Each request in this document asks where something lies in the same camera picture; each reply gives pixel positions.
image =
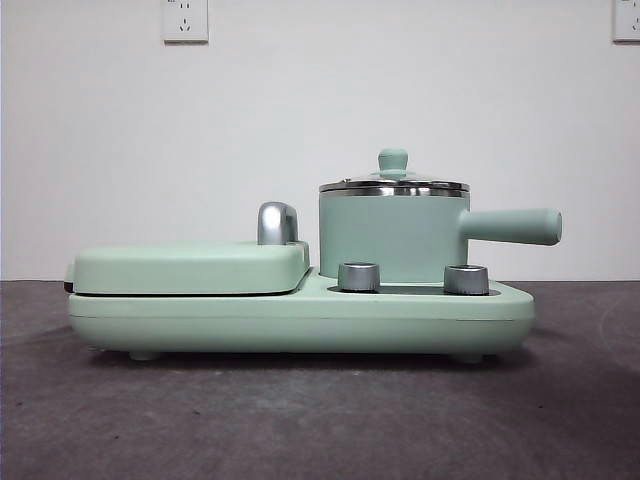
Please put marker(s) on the glass pot lid green knob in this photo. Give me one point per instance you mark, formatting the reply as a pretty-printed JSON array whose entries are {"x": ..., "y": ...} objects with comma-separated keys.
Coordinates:
[{"x": 393, "y": 159}]

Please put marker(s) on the silver control knob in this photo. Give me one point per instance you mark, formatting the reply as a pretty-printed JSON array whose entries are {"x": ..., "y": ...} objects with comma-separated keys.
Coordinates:
[
  {"x": 358, "y": 276},
  {"x": 466, "y": 280}
]

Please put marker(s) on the mint green breakfast maker base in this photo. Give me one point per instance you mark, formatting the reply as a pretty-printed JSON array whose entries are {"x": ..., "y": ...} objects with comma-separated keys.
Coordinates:
[{"x": 250, "y": 322}]

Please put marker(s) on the mint green grill cover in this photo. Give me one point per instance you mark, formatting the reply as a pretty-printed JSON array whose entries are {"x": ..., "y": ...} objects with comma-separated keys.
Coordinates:
[{"x": 190, "y": 267}]

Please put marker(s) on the white wall socket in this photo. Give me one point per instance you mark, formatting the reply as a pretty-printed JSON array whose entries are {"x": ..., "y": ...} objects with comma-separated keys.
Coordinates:
[
  {"x": 185, "y": 22},
  {"x": 627, "y": 20}
]

